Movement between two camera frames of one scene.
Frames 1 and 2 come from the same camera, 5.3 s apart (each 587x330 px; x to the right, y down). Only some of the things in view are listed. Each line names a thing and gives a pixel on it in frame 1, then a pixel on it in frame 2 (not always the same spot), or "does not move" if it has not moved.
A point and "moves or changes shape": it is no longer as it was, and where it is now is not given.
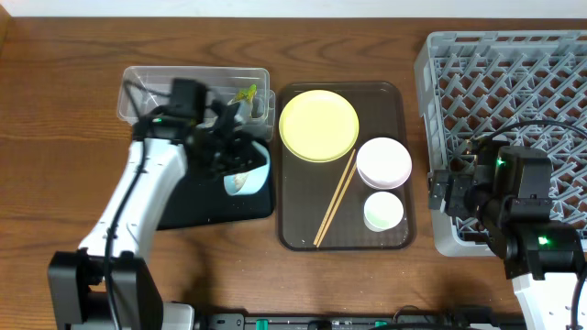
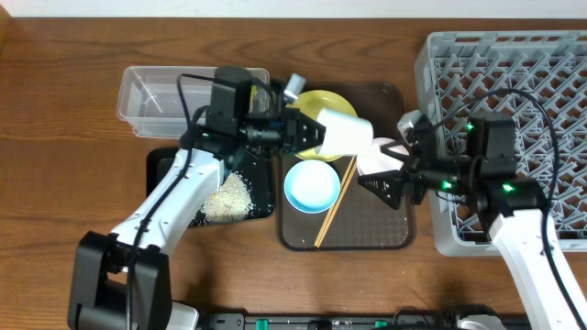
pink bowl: (383, 163) does not move
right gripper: (460, 182) to (415, 169)
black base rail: (361, 322) does not move
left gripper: (227, 149) to (288, 133)
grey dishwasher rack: (516, 88) does not move
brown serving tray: (306, 189) does not move
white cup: (382, 211) to (345, 134)
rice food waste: (239, 180) moves or changes shape
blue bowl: (250, 181) to (312, 186)
